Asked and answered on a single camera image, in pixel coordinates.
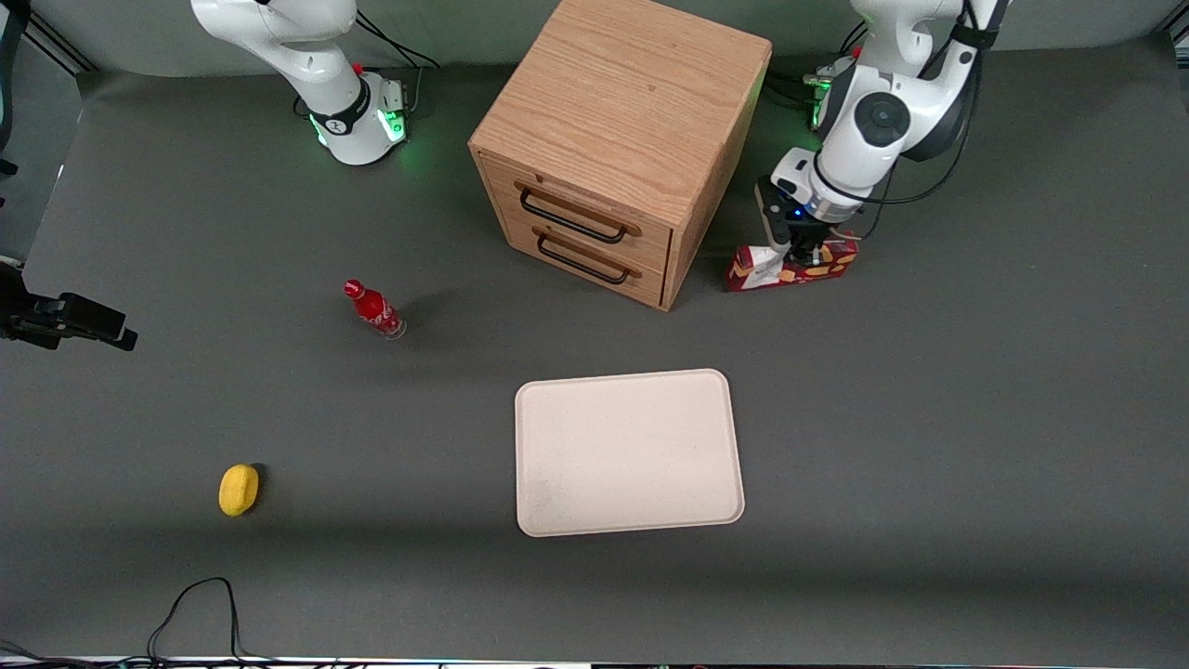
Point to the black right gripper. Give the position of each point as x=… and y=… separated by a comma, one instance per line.
x=13, y=296

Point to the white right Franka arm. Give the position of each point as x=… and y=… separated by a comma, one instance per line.
x=344, y=111

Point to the red cookie box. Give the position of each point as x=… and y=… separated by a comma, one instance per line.
x=757, y=277

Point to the beige plastic tray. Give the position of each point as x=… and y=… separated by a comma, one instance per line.
x=627, y=452

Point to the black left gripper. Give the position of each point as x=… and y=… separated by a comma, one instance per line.
x=806, y=236

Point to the yellow sponge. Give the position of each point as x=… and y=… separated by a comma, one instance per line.
x=239, y=490

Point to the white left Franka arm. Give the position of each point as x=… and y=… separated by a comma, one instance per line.
x=882, y=116

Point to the wooden drawer cabinet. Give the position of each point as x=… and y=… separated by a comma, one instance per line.
x=622, y=102

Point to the aluminium frame rail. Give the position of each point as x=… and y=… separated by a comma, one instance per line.
x=58, y=46

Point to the red soda bottle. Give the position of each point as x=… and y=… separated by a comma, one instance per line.
x=376, y=311

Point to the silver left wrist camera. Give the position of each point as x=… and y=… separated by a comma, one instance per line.
x=794, y=175

